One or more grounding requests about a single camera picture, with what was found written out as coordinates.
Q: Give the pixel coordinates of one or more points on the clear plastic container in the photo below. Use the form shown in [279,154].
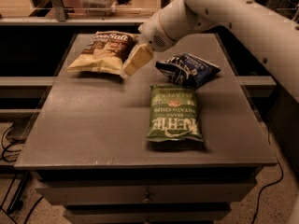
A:
[98,7]

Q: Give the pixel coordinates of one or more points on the dark blue chip bag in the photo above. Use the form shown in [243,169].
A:
[187,70]

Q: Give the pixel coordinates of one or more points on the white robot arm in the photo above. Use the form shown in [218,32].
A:
[271,38]

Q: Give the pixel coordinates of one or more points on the green jalapeno chip bag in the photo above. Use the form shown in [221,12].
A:
[173,114]

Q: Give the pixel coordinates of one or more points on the grey cabinet with drawers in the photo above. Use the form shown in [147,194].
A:
[89,153]

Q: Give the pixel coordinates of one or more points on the brown and cream chip bag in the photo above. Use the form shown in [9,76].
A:
[106,53]

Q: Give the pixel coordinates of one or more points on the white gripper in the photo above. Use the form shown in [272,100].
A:
[154,32]

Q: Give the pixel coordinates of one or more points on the black stand left floor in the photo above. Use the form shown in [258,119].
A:
[12,187]

